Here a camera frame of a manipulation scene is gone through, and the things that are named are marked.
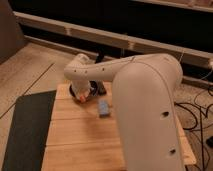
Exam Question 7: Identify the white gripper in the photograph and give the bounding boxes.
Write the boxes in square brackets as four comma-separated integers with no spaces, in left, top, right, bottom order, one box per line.
[72,81,91,100]

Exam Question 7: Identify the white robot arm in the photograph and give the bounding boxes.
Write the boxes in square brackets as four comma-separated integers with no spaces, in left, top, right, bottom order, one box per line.
[64,53,185,171]

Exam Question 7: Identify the dark ceramic bowl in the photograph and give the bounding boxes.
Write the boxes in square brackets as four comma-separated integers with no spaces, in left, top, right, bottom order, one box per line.
[68,81,108,98]

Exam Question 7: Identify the blue sponge block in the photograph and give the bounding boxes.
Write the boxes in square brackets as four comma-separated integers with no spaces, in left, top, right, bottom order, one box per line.
[98,100,110,117]

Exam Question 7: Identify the black table leg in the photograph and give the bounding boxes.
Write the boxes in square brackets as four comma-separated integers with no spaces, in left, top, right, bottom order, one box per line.
[95,51,105,63]

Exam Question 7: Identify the dark floor mat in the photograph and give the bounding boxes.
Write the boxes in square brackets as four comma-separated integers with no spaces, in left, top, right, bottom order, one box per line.
[1,90,56,171]

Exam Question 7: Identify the wooden wall rail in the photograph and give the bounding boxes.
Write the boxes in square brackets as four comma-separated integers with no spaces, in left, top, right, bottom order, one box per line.
[14,12,213,67]

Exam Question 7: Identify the black floor cables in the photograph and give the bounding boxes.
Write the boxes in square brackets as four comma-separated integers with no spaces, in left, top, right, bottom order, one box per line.
[174,84,213,171]

